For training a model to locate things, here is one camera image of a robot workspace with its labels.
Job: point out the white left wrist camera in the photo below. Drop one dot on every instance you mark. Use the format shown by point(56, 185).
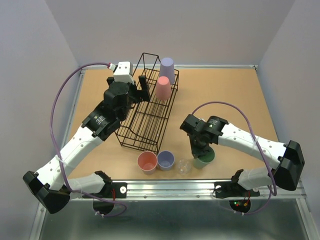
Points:
point(122, 72)

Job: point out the small purple cup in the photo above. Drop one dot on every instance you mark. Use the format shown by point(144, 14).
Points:
point(165, 160)

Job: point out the aluminium mounting rail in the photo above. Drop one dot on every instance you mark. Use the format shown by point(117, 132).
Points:
point(182, 190)

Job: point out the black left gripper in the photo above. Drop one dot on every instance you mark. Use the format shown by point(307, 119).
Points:
point(135, 92)

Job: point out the black wire dish rack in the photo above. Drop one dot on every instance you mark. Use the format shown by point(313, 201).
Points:
point(146, 123)

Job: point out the pink cup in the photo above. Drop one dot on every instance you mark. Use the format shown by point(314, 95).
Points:
point(163, 88)
point(147, 162)

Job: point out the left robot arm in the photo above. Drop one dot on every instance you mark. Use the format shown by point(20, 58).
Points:
point(50, 184)

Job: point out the clear glass cup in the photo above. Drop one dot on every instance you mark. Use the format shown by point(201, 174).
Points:
point(184, 166)

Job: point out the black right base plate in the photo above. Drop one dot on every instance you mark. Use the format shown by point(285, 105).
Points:
point(227, 189)

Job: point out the pink cup back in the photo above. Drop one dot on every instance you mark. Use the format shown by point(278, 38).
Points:
point(163, 88)

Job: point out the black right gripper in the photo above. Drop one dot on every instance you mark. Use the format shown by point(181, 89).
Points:
point(198, 149)

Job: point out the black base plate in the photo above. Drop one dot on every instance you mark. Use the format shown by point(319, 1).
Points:
point(227, 189)
point(114, 190)

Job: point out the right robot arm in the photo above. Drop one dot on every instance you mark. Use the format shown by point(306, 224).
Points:
point(285, 160)

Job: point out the pink cup front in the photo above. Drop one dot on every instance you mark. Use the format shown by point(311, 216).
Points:
point(147, 162)

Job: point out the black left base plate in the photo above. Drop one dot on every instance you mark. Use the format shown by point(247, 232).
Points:
point(114, 190)

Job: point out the green cup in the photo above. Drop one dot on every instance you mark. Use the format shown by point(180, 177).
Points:
point(199, 162)

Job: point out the large purple cup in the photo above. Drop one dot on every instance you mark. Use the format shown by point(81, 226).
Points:
point(167, 69)

